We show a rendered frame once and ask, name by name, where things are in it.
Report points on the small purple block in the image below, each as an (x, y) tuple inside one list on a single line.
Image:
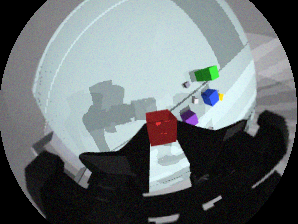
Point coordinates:
[(189, 117)]

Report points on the red block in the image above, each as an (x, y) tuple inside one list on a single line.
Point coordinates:
[(162, 127)]

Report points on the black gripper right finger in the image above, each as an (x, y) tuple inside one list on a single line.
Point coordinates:
[(202, 146)]

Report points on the blue block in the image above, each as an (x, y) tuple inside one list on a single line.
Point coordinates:
[(210, 96)]

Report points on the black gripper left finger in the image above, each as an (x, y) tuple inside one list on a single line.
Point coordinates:
[(132, 159)]

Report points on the green block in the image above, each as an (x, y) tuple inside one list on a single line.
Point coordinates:
[(210, 73)]

